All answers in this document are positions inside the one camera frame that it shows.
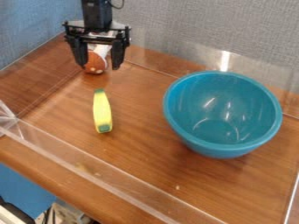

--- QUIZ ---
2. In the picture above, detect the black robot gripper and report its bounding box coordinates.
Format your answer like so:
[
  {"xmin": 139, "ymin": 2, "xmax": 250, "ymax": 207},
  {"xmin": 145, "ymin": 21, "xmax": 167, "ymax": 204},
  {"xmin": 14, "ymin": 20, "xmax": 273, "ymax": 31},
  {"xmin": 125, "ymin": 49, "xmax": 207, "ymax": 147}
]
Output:
[{"xmin": 63, "ymin": 0, "xmax": 131, "ymax": 70}]

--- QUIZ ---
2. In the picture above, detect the brown toy mushroom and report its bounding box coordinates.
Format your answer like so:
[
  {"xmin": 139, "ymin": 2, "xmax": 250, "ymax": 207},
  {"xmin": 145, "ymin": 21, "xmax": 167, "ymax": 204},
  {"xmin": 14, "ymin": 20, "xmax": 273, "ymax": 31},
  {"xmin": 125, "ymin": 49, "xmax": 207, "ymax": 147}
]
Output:
[{"xmin": 82, "ymin": 31, "xmax": 118, "ymax": 75}]

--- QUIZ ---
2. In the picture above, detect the blue plastic bowl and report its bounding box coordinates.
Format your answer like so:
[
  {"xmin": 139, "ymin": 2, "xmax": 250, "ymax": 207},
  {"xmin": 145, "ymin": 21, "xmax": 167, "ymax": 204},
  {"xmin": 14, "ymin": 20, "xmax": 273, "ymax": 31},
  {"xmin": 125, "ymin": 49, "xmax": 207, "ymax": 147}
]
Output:
[{"xmin": 163, "ymin": 71, "xmax": 283, "ymax": 158}]

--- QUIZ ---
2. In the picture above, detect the yellow toy corn cob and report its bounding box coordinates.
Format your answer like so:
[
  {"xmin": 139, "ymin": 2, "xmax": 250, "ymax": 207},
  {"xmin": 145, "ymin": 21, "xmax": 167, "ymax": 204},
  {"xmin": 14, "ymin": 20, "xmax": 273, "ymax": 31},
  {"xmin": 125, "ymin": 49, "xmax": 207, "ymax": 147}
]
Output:
[{"xmin": 92, "ymin": 88, "xmax": 112, "ymax": 133}]

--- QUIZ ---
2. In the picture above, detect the clear acrylic table barrier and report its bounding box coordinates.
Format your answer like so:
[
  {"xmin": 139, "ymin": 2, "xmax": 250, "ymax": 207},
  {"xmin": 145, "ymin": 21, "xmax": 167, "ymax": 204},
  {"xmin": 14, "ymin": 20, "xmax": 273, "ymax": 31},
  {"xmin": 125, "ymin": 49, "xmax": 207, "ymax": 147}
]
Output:
[{"xmin": 0, "ymin": 37, "xmax": 299, "ymax": 224}]

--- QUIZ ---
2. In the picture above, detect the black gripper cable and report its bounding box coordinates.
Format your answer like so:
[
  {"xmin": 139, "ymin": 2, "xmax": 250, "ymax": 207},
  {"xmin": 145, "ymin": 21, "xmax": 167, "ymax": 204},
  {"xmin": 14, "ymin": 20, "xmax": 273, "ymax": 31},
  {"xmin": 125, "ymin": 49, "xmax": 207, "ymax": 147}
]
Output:
[{"xmin": 110, "ymin": 0, "xmax": 127, "ymax": 10}]

